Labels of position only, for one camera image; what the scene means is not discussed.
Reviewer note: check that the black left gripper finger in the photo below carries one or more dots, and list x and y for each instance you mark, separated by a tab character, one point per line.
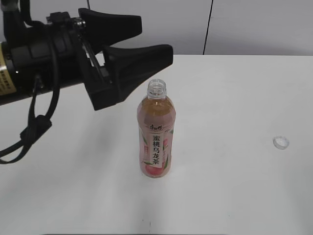
130	67
103	29

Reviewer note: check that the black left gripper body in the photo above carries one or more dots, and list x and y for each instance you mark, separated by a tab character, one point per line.
47	57

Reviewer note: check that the peach oolong tea bottle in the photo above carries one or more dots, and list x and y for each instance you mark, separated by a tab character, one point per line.
156	117

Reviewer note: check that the white bottle cap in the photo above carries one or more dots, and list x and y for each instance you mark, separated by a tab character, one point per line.
280	142

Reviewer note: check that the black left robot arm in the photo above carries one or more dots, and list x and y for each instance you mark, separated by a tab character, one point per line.
6	6

